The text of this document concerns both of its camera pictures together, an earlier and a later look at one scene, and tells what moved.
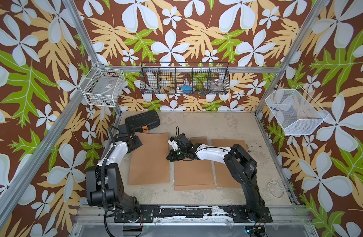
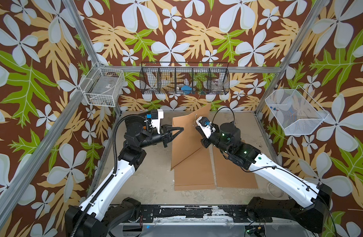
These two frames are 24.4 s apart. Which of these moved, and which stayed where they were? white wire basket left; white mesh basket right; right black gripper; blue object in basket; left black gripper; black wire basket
Moved: right black gripper; left black gripper
Stayed: black wire basket; white mesh basket right; blue object in basket; white wire basket left
